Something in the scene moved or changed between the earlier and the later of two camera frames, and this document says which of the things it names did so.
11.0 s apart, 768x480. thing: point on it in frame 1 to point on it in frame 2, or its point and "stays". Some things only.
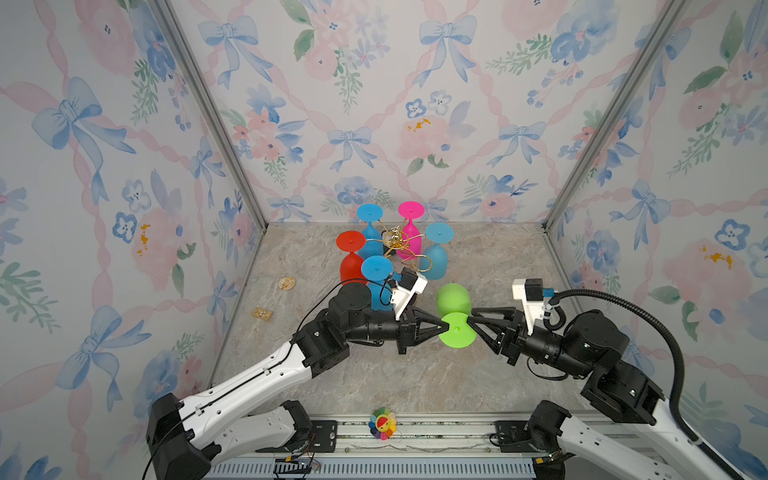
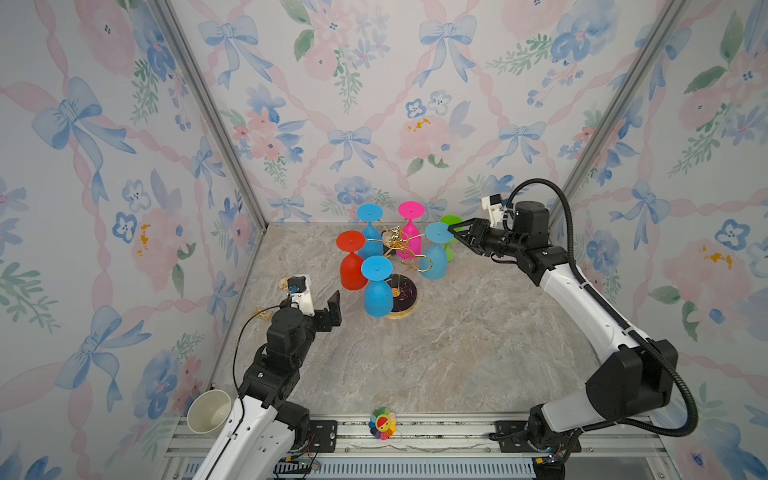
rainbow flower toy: [382, 423] stays
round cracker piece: [287, 283] stays
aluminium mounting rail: [422, 449] stays
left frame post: [217, 106] stays
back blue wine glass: [371, 212] stays
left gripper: [407, 333] to [324, 323]
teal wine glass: [438, 234] stays
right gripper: [514, 340] to [476, 233]
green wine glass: [454, 306] to [450, 246]
